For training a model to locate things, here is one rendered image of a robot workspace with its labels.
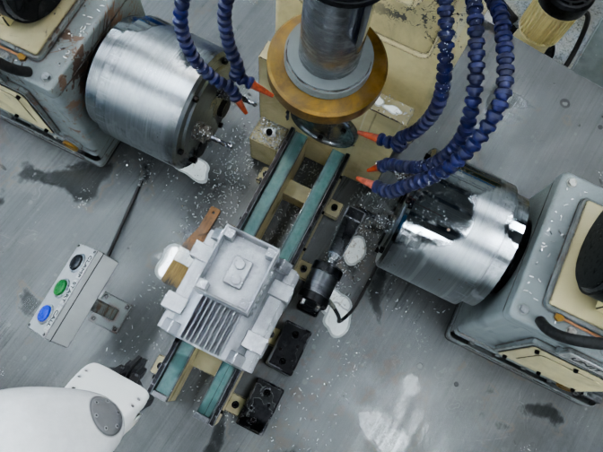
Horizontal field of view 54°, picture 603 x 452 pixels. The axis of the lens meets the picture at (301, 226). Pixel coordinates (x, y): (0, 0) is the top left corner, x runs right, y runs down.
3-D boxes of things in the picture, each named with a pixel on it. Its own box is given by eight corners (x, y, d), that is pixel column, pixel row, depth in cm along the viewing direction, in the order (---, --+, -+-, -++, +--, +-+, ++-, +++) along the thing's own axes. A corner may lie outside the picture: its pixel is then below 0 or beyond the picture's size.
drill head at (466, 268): (377, 158, 128) (403, 104, 104) (551, 240, 125) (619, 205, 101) (328, 257, 121) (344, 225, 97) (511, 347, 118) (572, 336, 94)
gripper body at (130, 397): (31, 430, 74) (78, 389, 85) (100, 470, 74) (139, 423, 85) (50, 383, 72) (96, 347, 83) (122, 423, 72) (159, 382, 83)
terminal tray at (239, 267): (228, 233, 105) (225, 222, 98) (281, 259, 104) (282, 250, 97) (196, 292, 102) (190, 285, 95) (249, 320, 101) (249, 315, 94)
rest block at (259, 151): (261, 136, 140) (261, 113, 129) (287, 148, 140) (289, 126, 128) (249, 157, 139) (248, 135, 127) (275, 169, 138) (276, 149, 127)
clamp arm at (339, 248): (332, 241, 114) (350, 200, 89) (345, 248, 114) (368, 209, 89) (324, 256, 113) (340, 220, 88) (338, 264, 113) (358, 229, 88)
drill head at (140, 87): (111, 31, 133) (77, -48, 109) (256, 100, 130) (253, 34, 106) (50, 121, 126) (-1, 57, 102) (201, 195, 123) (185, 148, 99)
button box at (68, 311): (100, 254, 110) (77, 240, 106) (119, 262, 105) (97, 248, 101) (49, 337, 105) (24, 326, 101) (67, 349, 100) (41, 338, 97)
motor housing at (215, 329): (214, 243, 120) (205, 217, 102) (297, 284, 119) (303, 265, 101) (165, 332, 115) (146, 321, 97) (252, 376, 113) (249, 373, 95)
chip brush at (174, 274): (206, 204, 135) (206, 203, 134) (226, 213, 134) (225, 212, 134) (160, 281, 129) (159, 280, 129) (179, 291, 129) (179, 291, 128)
